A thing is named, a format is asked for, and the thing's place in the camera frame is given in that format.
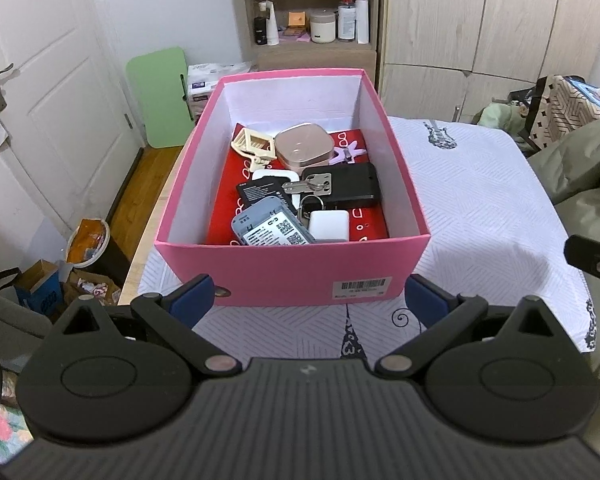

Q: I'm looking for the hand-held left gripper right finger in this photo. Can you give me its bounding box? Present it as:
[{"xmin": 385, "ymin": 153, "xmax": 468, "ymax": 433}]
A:
[{"xmin": 374, "ymin": 273, "xmax": 564, "ymax": 381}]

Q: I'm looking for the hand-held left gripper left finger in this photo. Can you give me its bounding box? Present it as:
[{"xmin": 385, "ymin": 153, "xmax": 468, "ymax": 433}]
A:
[{"xmin": 54, "ymin": 273, "xmax": 242, "ymax": 379}]

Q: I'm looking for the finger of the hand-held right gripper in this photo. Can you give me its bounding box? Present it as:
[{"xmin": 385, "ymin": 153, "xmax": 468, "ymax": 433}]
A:
[{"xmin": 564, "ymin": 233, "xmax": 600, "ymax": 318}]

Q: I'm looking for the pink cardboard box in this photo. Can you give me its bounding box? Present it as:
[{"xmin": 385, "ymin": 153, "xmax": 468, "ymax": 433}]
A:
[{"xmin": 154, "ymin": 67, "xmax": 432, "ymax": 307}]

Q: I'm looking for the grey labelled device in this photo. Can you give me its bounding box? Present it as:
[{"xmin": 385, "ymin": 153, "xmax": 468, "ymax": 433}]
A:
[{"xmin": 230, "ymin": 196, "xmax": 316, "ymax": 247}]

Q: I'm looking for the white charger block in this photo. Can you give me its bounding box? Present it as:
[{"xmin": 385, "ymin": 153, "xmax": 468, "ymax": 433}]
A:
[{"xmin": 307, "ymin": 210, "xmax": 351, "ymax": 243}]

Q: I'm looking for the black battery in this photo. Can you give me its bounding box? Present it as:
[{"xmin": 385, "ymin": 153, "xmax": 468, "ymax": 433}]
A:
[{"xmin": 236, "ymin": 180, "xmax": 301, "ymax": 217}]

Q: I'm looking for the black rectangular case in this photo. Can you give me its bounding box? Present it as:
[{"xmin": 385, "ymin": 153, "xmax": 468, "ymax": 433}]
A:
[{"xmin": 300, "ymin": 161, "xmax": 382, "ymax": 211}]

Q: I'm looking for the silver key bunch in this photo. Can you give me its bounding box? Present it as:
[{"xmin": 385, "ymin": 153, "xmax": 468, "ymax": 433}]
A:
[{"xmin": 282, "ymin": 172, "xmax": 336, "ymax": 218}]

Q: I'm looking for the olive green duvet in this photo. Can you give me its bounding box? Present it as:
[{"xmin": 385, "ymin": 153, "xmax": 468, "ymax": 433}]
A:
[{"xmin": 526, "ymin": 112, "xmax": 600, "ymax": 386}]

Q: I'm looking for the red printed paper sheet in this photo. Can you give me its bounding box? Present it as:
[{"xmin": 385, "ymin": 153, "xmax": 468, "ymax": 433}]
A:
[{"xmin": 206, "ymin": 122, "xmax": 391, "ymax": 246}]

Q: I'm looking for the brown paper bag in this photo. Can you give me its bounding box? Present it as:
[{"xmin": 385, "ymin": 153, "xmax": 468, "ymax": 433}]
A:
[{"xmin": 60, "ymin": 269, "xmax": 123, "ymax": 307}]

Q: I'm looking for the black bin with orange bag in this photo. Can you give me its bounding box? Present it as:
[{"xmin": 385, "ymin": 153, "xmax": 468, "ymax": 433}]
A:
[{"xmin": 66, "ymin": 217, "xmax": 131, "ymax": 286}]

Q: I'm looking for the blue cardboard box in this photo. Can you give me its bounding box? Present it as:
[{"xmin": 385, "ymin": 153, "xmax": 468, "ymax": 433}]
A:
[{"xmin": 15, "ymin": 259, "xmax": 63, "ymax": 323}]

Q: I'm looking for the black and white patterned bag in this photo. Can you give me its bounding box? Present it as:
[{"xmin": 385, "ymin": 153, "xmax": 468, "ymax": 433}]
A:
[{"xmin": 527, "ymin": 75, "xmax": 600, "ymax": 148}]

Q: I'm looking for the beige clip phone holder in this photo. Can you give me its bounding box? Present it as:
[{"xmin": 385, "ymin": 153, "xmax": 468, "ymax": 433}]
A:
[{"xmin": 230, "ymin": 127, "xmax": 277, "ymax": 167}]

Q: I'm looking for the pale green cloth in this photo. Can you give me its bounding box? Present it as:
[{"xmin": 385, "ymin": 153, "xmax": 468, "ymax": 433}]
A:
[{"xmin": 477, "ymin": 102, "xmax": 531, "ymax": 143}]

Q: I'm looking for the rose gold rounded case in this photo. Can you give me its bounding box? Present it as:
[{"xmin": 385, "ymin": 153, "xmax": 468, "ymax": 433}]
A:
[{"xmin": 273, "ymin": 122, "xmax": 332, "ymax": 171}]

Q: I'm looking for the grey upholstered seat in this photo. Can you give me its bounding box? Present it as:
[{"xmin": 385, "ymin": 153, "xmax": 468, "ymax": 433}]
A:
[{"xmin": 0, "ymin": 285, "xmax": 53, "ymax": 376}]

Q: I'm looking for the green folding board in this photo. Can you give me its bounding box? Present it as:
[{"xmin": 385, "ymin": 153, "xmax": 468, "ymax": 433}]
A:
[{"xmin": 126, "ymin": 46, "xmax": 196, "ymax": 150}]

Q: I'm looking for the white tissue roll pack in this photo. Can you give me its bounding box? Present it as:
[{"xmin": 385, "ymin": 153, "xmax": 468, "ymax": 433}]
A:
[{"xmin": 186, "ymin": 61, "xmax": 253, "ymax": 121}]

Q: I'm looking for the white door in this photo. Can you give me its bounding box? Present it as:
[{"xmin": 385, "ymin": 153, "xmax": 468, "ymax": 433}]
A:
[{"xmin": 0, "ymin": 0, "xmax": 146, "ymax": 246}]

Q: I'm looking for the floral cloth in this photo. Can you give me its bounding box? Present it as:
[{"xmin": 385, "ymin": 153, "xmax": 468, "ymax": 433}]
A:
[{"xmin": 0, "ymin": 404, "xmax": 33, "ymax": 467}]

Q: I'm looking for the light wooden wardrobe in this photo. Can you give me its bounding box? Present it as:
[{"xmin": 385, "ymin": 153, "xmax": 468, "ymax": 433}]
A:
[{"xmin": 377, "ymin": 0, "xmax": 600, "ymax": 123}]

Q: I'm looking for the white cosmetic tube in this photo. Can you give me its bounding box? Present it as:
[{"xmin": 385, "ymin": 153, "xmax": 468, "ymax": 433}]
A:
[{"xmin": 265, "ymin": 0, "xmax": 280, "ymax": 46}]

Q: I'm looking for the wooden shelf cabinet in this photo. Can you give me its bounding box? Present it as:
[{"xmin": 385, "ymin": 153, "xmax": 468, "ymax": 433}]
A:
[{"xmin": 228, "ymin": 0, "xmax": 383, "ymax": 91}]

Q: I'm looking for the white paper roll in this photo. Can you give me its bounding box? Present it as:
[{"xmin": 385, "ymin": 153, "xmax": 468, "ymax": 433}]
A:
[{"xmin": 355, "ymin": 0, "xmax": 370, "ymax": 44}]

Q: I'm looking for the white bottle with red cap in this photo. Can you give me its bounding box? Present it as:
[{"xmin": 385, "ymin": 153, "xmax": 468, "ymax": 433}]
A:
[{"xmin": 336, "ymin": 0, "xmax": 357, "ymax": 42}]

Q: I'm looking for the white round jar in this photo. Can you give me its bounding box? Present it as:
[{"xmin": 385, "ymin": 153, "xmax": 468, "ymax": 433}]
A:
[{"xmin": 310, "ymin": 10, "xmax": 337, "ymax": 43}]

